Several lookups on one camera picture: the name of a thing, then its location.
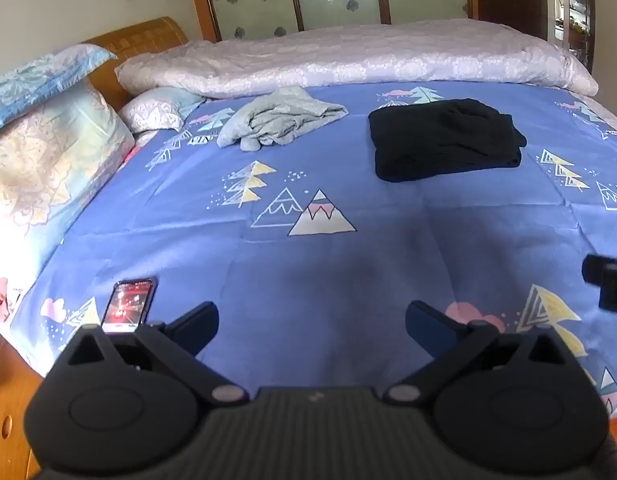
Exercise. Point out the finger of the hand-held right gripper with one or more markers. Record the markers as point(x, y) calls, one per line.
point(613, 285)

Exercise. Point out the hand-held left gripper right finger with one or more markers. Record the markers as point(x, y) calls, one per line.
point(423, 326)

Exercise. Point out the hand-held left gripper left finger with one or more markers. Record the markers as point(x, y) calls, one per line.
point(201, 321)

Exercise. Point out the black pants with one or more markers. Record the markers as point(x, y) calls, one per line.
point(438, 140)

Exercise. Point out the grey pants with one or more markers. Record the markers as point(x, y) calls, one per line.
point(273, 120)

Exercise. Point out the smartphone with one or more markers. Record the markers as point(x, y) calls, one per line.
point(128, 305)

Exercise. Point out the blue printed bed sheet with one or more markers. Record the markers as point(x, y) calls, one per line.
point(338, 260)

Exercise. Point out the small white patterned pillow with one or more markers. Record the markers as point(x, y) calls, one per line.
point(153, 110)

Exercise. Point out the large pastel floral pillow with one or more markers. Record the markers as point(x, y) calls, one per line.
point(43, 160)

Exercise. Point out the white patterned quilt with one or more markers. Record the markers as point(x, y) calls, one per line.
point(363, 55)

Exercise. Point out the wooden shelf unit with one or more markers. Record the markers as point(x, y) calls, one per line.
point(571, 5)

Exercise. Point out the wooden headboard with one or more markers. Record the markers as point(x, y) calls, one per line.
point(138, 40)

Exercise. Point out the blue floral pillow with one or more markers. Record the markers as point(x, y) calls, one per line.
point(33, 80)

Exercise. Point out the dark wooden door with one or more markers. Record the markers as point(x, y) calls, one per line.
point(508, 5)

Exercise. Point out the wooden bed frame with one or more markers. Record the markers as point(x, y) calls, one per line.
point(13, 410)

